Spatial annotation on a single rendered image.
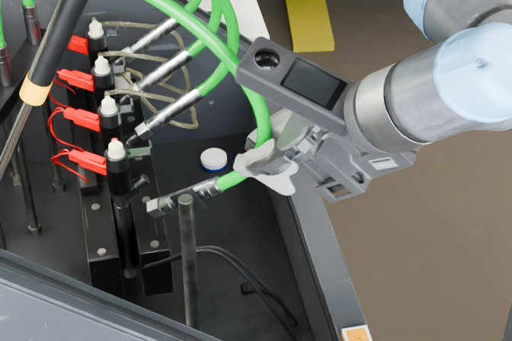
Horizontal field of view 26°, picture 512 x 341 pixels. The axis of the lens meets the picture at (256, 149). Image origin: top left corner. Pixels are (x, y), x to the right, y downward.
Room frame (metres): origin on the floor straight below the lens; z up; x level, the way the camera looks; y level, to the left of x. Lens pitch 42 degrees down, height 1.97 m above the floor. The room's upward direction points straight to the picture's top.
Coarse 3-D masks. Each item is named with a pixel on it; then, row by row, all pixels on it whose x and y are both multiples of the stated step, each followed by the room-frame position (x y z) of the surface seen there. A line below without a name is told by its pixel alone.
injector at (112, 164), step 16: (112, 160) 0.94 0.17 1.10; (128, 160) 0.95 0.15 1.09; (112, 176) 0.94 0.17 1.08; (128, 176) 0.94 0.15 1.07; (144, 176) 0.96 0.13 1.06; (112, 192) 0.94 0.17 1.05; (128, 192) 0.94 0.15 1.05; (128, 208) 0.94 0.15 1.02; (128, 224) 0.94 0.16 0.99; (128, 240) 0.94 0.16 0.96; (128, 256) 0.94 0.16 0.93; (128, 272) 0.94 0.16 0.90
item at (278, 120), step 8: (280, 112) 0.85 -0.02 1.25; (288, 112) 0.83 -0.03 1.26; (272, 120) 0.84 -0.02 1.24; (280, 120) 0.83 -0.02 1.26; (272, 128) 0.83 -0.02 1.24; (280, 128) 0.82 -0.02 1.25; (248, 136) 0.85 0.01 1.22; (256, 136) 0.84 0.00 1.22; (272, 136) 0.83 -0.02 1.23; (248, 144) 0.85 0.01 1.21
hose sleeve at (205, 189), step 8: (200, 184) 0.84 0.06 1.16; (208, 184) 0.84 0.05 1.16; (216, 184) 0.83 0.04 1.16; (176, 192) 0.85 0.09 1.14; (200, 192) 0.83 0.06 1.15; (208, 192) 0.83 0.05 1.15; (216, 192) 0.83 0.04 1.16; (160, 200) 0.85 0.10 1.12; (168, 200) 0.85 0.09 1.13; (160, 208) 0.84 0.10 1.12; (168, 208) 0.84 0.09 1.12; (176, 208) 0.84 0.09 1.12
